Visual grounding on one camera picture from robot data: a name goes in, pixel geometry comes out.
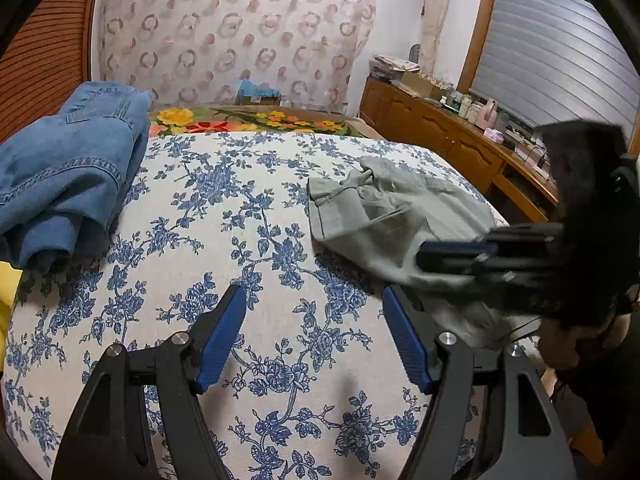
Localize colourful flower blanket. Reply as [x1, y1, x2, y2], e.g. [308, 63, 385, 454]
[147, 105, 386, 141]

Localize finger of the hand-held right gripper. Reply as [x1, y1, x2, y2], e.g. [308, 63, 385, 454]
[487, 223, 566, 261]
[416, 241, 545, 312]

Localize blue denim jeans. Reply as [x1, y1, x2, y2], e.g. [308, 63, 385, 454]
[0, 81, 153, 275]

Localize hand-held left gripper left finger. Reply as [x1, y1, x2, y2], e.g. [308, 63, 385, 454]
[52, 284, 248, 480]

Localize beige lace curtain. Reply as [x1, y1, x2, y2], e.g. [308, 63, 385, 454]
[420, 0, 496, 81]

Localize teal cloth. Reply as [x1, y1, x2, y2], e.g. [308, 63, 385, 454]
[238, 80, 281, 101]

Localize blue floral bedsheet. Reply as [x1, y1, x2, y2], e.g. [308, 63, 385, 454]
[0, 132, 546, 480]

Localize wooden sideboard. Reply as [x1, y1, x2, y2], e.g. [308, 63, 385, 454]
[360, 77, 561, 223]

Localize cardboard box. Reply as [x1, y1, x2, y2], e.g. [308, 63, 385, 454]
[400, 71, 447, 99]

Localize yellow cloth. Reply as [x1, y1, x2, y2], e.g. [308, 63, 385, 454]
[0, 260, 23, 376]

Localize wooden slatted door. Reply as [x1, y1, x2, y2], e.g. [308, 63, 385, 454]
[0, 0, 103, 143]

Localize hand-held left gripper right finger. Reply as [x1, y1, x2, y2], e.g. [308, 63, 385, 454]
[382, 285, 576, 480]

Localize ring patterned curtain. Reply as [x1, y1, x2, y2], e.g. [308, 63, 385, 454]
[92, 0, 378, 116]

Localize person's right hand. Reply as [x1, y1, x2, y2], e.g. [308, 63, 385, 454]
[541, 316, 632, 373]

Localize person's right forearm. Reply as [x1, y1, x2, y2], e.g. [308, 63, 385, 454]
[550, 340, 640, 468]

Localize grey window blind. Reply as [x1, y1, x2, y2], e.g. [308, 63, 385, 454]
[470, 0, 640, 156]

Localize black cable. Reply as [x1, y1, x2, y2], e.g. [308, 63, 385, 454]
[509, 316, 545, 338]

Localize grey pants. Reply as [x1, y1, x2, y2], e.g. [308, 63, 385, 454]
[306, 156, 546, 351]

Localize pink bottle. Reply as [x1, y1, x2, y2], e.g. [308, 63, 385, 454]
[475, 99, 498, 131]

